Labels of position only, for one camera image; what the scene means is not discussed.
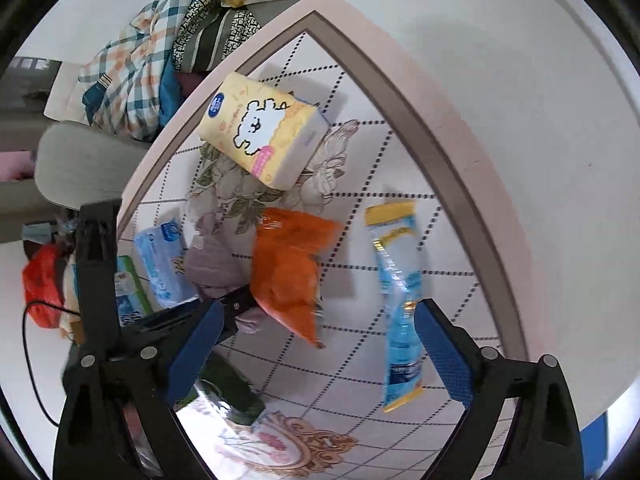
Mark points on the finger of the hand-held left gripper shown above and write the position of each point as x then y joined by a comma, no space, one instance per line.
241,305

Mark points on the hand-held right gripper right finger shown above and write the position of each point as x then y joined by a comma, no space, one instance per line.
445,355

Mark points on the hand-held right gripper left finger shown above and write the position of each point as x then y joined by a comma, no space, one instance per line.
197,350

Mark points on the mauve cloth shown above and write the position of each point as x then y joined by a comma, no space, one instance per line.
215,260

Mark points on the orange snack bag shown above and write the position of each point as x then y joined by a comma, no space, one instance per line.
287,270

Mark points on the green and blue pack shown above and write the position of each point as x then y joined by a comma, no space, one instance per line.
129,290

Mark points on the dark green packet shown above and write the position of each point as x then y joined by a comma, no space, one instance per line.
235,390

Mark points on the red plastic bag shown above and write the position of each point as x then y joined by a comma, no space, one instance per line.
42,285

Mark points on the light blue wipes pack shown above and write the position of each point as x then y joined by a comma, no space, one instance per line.
161,262

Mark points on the blue and yellow packet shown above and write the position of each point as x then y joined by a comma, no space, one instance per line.
400,305

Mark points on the grey chair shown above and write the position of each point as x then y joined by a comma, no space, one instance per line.
75,165

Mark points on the blue object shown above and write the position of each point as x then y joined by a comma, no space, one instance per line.
595,442

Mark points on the yellow cartoon tissue pack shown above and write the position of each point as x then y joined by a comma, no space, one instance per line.
260,130

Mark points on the plaid cloth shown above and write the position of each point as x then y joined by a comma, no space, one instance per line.
130,70

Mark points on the black and white patterned cloth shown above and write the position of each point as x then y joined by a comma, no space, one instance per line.
205,30

